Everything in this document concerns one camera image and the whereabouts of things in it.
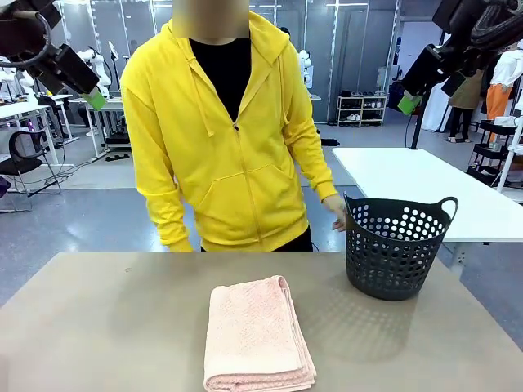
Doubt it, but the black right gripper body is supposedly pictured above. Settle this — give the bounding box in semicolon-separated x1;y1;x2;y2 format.
401;43;451;98

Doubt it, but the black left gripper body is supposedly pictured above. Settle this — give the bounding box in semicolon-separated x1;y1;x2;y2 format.
51;43;100;96

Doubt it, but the dark grey perforated basket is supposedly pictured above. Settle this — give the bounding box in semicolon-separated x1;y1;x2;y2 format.
343;193;460;303

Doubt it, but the pink terry towel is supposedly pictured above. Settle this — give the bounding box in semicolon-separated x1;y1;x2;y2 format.
203;274;318;392

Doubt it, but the person's right forearm yellow sleeve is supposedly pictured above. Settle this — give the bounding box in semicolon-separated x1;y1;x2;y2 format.
136;184;194;253

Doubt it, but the person's left forearm yellow sleeve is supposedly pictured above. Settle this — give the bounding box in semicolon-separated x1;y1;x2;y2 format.
292;137;339;203

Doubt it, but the person's left hand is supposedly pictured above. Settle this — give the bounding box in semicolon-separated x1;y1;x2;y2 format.
321;193;348;234

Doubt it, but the white desk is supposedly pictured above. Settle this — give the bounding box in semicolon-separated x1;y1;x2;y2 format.
67;96;126;159
0;94;76;169

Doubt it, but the black stand pole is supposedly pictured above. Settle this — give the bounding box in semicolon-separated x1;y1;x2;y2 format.
409;93;428;151

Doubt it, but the white shoe rack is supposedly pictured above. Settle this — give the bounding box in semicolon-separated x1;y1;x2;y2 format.
336;90;387;128

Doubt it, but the background person in apron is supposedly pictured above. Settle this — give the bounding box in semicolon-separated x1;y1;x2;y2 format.
446;68;487;145

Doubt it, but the large white table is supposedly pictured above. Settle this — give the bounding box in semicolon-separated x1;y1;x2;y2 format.
331;146;523;245

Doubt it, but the mannequin with orange trousers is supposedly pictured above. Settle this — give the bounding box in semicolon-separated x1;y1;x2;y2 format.
485;39;523;145

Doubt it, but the black office chair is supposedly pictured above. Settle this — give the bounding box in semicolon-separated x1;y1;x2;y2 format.
0;129;63;213

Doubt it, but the black utility cart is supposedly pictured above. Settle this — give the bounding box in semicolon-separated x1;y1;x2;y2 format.
466;117;523;185

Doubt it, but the person in yellow hoodie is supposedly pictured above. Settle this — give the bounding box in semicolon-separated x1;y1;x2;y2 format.
119;0;338;253

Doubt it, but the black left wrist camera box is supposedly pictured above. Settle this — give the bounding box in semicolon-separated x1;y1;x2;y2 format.
25;52;63;95

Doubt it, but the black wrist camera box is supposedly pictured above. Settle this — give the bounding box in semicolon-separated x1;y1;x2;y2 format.
25;52;63;95
441;71;467;98

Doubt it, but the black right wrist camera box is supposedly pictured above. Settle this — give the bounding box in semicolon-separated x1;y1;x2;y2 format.
441;71;467;98

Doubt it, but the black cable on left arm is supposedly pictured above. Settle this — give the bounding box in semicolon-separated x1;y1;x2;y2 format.
0;11;54;69

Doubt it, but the black corrugated cable bundle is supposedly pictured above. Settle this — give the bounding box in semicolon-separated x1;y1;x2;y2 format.
469;0;523;47

